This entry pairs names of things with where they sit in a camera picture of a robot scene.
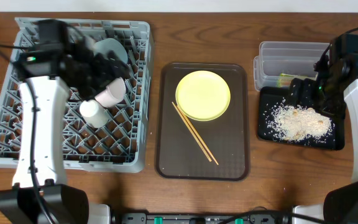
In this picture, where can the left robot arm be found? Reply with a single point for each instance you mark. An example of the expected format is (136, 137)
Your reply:
(47, 72)

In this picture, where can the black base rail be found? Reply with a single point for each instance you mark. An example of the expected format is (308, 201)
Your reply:
(259, 215)

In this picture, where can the light blue bowl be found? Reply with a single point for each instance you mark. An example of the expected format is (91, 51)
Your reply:
(106, 46)

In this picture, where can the white cup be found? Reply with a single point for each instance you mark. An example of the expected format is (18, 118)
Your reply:
(93, 113)

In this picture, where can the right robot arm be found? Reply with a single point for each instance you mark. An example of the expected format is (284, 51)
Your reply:
(341, 205)

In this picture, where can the yellow green snack wrapper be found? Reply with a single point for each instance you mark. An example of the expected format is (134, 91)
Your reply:
(284, 79)

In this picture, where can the pile of rice waste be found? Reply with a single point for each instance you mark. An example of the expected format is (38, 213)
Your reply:
(296, 123)

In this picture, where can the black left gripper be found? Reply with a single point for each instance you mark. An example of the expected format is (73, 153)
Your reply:
(105, 69)

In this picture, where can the brown serving tray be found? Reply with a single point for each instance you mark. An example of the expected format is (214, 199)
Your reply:
(178, 155)

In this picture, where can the clear plastic waste bin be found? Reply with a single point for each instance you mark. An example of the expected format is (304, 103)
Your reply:
(293, 58)

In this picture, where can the black waste tray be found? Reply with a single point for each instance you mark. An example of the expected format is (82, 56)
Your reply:
(269, 101)

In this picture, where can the pink-rimmed white bowl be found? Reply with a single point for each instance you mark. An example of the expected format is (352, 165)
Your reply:
(113, 94)

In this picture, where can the yellow round plate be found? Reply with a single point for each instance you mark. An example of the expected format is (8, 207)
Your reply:
(203, 95)

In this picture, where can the grey plastic dish rack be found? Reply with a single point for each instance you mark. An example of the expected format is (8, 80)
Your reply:
(120, 145)

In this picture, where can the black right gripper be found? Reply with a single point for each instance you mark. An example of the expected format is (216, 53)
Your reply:
(305, 88)

